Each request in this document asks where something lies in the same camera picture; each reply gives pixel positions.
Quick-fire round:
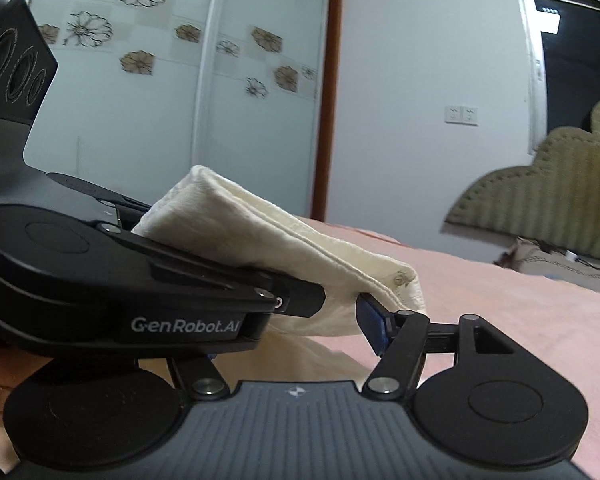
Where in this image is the pink bed blanket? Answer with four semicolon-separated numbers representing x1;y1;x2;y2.
311;221;600;479

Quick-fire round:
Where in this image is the frosted floral wardrobe door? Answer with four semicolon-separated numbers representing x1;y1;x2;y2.
192;0;328;216

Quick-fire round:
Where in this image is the olive green headboard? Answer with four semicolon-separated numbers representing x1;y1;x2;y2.
445;102;600;260

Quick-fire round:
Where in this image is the black charging cable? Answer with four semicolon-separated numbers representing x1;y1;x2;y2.
534;228;600;276

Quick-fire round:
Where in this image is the dark window with frame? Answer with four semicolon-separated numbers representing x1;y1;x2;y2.
518;0;600;153

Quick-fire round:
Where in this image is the black left camera box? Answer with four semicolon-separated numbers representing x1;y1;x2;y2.
0;0;58;126

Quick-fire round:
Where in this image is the brown wardrobe frame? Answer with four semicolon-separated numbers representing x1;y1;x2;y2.
310;0;343;221

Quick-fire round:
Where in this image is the white wall socket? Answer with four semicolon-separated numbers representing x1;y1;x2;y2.
444;105;479;127

